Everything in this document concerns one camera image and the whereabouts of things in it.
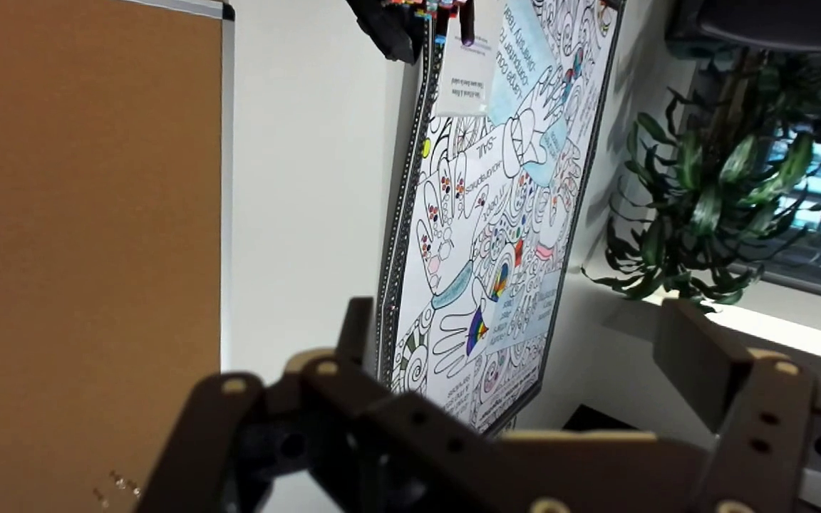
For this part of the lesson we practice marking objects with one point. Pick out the brown cork board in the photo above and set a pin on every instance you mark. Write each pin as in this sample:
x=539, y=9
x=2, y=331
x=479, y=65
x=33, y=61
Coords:
x=79, y=237

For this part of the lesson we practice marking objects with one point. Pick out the black caddy with markers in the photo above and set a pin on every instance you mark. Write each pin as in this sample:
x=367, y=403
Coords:
x=399, y=25

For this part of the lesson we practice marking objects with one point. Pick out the black white colouring poster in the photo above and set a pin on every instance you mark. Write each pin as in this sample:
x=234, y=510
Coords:
x=498, y=209

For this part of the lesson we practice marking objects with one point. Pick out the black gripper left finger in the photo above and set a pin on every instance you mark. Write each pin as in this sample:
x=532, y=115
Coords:
x=334, y=430

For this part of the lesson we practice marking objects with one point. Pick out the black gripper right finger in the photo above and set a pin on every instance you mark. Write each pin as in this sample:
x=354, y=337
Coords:
x=770, y=438

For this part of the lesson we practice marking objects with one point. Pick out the green leafy plant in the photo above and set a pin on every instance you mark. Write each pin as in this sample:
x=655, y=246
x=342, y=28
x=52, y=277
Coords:
x=704, y=202

